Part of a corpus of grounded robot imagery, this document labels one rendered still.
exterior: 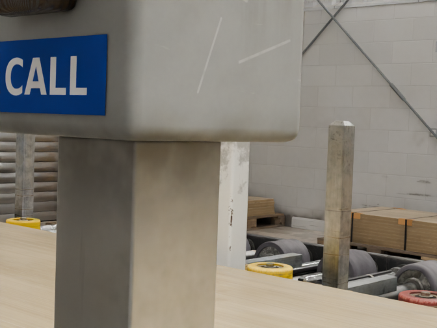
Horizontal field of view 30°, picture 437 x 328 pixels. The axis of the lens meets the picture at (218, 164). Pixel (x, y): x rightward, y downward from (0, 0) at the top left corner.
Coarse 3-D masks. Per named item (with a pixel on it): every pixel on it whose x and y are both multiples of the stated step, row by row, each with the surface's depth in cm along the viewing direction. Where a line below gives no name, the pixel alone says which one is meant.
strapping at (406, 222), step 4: (396, 208) 760; (400, 208) 763; (352, 212) 712; (356, 212) 714; (352, 216) 712; (356, 216) 709; (432, 216) 704; (352, 220) 712; (400, 220) 679; (404, 220) 676; (408, 220) 673; (412, 220) 672; (352, 224) 712; (400, 224) 679; (404, 224) 676; (408, 224) 673; (352, 228) 712; (404, 232) 676; (404, 236) 676; (404, 240) 676; (404, 244) 676; (404, 248) 676
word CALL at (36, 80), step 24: (0, 48) 23; (24, 48) 22; (48, 48) 22; (72, 48) 21; (96, 48) 20; (0, 72) 23; (24, 72) 22; (48, 72) 22; (72, 72) 21; (96, 72) 20; (0, 96) 23; (24, 96) 22; (48, 96) 22; (72, 96) 21; (96, 96) 20
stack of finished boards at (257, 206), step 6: (252, 198) 901; (258, 198) 904; (264, 198) 906; (270, 198) 909; (252, 204) 881; (258, 204) 889; (264, 204) 897; (270, 204) 906; (252, 210) 881; (258, 210) 889; (264, 210) 897; (270, 210) 905
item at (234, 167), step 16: (224, 144) 149; (240, 144) 149; (224, 160) 150; (240, 160) 150; (224, 176) 150; (240, 176) 150; (224, 192) 150; (240, 192) 150; (224, 208) 150; (240, 208) 150; (224, 224) 150; (240, 224) 151; (224, 240) 150; (240, 240) 151; (224, 256) 150; (240, 256) 151
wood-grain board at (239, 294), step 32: (0, 224) 188; (0, 256) 146; (32, 256) 147; (0, 288) 119; (32, 288) 120; (224, 288) 125; (256, 288) 126; (288, 288) 127; (320, 288) 128; (0, 320) 101; (32, 320) 101; (224, 320) 105; (256, 320) 106; (288, 320) 106; (320, 320) 107; (352, 320) 108; (384, 320) 108; (416, 320) 109
